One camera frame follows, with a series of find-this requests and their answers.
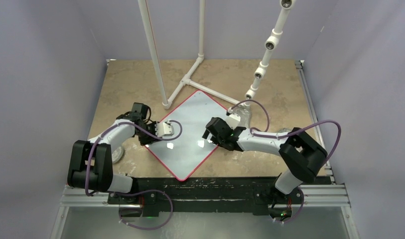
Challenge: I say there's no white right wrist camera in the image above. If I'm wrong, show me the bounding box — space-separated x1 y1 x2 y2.
225 113 241 129

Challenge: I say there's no aluminium rail frame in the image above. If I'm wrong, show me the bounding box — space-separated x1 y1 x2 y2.
50 59 352 239

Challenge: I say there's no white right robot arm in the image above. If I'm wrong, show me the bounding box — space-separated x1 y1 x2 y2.
202 117 328 203

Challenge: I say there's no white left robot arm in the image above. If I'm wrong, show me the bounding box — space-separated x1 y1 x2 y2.
67 103 158 204

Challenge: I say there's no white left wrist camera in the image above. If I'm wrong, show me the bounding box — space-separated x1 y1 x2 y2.
155 121 174 138

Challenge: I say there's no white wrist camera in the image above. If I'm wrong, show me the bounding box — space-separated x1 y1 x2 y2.
225 113 241 129
155 121 174 138

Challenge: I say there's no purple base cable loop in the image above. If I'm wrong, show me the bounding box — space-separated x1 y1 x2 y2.
118 189 174 231

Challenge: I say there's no white PVC pipe frame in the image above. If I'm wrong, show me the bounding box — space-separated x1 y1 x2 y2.
136 0 297 110

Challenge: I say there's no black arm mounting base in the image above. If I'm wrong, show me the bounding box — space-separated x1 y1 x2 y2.
108 177 302 217

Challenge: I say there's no pink framed whiteboard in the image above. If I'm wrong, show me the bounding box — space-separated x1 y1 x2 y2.
147 91 226 181

